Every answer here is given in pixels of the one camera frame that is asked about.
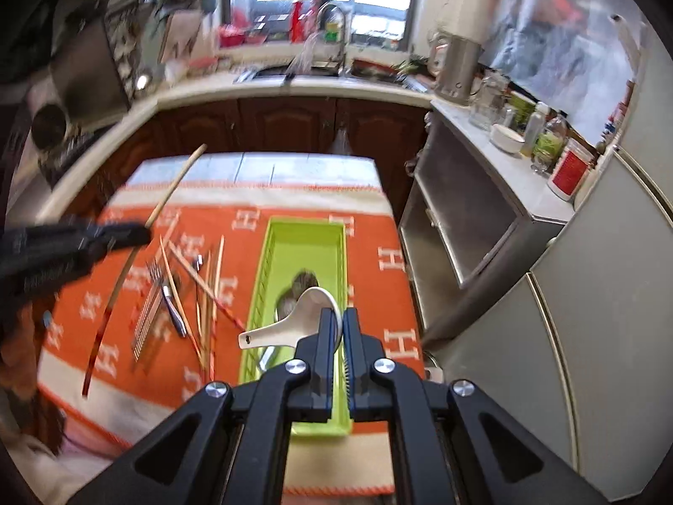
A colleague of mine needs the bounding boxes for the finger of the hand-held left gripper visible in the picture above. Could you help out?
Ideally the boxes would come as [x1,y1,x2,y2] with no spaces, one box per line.
[79,221,154,270]

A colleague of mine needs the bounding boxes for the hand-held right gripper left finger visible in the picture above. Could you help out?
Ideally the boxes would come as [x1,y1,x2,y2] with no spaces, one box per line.
[68,308,335,505]

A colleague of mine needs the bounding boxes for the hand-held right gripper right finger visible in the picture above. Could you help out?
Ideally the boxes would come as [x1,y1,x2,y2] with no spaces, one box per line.
[343,306,611,505]

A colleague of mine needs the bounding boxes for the white ceramic soup spoon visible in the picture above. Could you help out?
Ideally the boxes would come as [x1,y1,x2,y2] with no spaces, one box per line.
[238,287,344,351]

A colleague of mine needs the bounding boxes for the green plastic utensil tray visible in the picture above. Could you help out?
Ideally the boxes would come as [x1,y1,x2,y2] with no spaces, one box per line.
[239,215,352,437]

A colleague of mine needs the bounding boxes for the large metal spoon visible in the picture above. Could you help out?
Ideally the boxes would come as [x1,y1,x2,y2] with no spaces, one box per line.
[257,270,320,377]

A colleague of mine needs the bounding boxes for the metal fork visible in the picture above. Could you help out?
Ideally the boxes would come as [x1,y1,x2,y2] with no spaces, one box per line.
[148,262,188,338]
[130,284,169,365]

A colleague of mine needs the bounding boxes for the gas stove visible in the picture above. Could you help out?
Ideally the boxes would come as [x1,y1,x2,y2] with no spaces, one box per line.
[29,104,98,182]

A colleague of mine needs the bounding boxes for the orange printed blanket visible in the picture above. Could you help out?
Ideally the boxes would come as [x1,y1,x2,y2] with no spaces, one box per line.
[39,181,428,496]

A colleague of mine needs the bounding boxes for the white kitchen countertop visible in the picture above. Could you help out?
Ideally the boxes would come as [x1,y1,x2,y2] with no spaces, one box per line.
[11,60,576,222]

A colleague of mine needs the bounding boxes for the dark wooden kitchen cabinets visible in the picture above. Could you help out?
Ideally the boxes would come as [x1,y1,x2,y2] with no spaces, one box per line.
[68,96,433,211]

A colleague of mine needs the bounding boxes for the steel side cabinet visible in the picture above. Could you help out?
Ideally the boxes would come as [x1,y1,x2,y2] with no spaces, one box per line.
[398,110,575,289]

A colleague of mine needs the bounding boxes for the hanging plastic bag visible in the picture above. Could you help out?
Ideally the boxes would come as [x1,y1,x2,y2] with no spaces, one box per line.
[328,125,351,157]

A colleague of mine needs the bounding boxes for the grey refrigerator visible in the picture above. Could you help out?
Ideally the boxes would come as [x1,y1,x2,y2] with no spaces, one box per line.
[421,37,673,502]

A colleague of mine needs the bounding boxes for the white bowl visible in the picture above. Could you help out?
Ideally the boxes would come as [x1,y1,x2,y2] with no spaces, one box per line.
[489,123,527,155]

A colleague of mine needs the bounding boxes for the red label jar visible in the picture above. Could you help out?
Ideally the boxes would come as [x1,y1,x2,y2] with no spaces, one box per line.
[547,139,598,201]

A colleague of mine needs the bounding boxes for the glass jar green contents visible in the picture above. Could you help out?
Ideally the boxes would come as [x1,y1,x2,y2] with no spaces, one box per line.
[532,114,570,174]

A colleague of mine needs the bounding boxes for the clear glass cups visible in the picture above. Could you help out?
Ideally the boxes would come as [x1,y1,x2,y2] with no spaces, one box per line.
[469,70,510,130]

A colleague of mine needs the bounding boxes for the white plastic bottle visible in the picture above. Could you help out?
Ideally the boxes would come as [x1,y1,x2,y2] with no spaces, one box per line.
[520,102,550,158]

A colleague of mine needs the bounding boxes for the metal sink faucet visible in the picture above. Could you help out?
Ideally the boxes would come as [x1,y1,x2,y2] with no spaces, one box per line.
[317,2,349,73]

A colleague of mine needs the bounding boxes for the steel electric kettle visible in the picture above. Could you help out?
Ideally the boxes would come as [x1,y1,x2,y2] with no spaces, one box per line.
[428,32,483,107]

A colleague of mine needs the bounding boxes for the clear plastic wall sheet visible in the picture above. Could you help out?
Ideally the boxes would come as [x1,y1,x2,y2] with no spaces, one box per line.
[482,0,650,144]

